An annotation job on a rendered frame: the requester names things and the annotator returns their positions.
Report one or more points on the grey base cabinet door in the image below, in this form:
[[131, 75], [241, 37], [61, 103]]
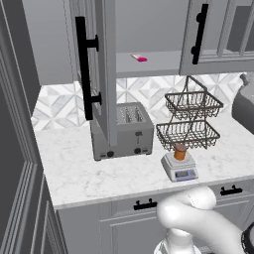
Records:
[[132, 238]]

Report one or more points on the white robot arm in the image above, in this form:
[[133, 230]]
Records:
[[195, 215]]

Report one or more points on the dark grey rounded appliance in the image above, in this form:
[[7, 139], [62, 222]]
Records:
[[243, 109]]

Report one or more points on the grey drawer front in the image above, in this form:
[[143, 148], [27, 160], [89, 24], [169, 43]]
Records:
[[238, 200], [122, 208]]

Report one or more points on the tall dark grey cabinet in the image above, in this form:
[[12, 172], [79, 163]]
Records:
[[16, 149]]

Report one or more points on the orange jam jar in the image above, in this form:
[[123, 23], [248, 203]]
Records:
[[180, 153]]

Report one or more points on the grey metal toaster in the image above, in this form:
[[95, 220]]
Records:
[[132, 139]]

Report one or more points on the pink and white small packet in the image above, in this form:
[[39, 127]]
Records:
[[140, 58]]

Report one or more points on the grey wall cabinet body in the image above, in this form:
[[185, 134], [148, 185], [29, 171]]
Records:
[[149, 66]]

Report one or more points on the white digital scale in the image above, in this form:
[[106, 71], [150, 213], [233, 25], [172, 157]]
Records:
[[180, 170]]

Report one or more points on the grey glass-pane cabinet door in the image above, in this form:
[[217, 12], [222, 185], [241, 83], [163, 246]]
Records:
[[225, 63]]

